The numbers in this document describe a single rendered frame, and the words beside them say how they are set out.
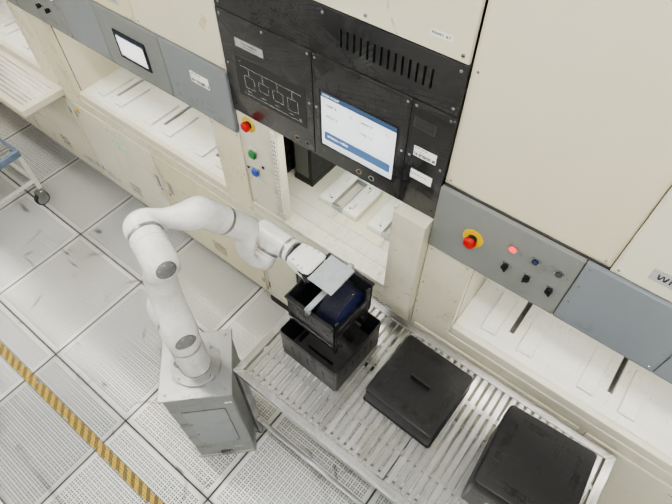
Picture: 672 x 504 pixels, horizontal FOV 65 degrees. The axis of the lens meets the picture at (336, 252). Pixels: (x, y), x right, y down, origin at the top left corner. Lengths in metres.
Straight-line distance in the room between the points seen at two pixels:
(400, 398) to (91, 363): 1.86
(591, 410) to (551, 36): 1.34
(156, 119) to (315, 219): 1.09
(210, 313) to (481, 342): 1.67
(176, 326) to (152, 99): 1.69
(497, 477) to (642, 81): 1.16
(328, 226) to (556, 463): 1.26
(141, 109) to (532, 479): 2.52
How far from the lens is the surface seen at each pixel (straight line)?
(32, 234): 3.93
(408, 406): 1.95
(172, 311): 1.72
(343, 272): 1.69
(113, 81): 3.34
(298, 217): 2.37
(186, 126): 2.93
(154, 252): 1.47
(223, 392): 2.11
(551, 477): 1.83
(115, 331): 3.28
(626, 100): 1.24
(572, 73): 1.25
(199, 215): 1.50
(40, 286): 3.64
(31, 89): 3.59
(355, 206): 2.36
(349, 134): 1.69
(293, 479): 2.76
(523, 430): 1.85
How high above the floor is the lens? 2.69
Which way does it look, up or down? 54 degrees down
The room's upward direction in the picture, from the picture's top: straight up
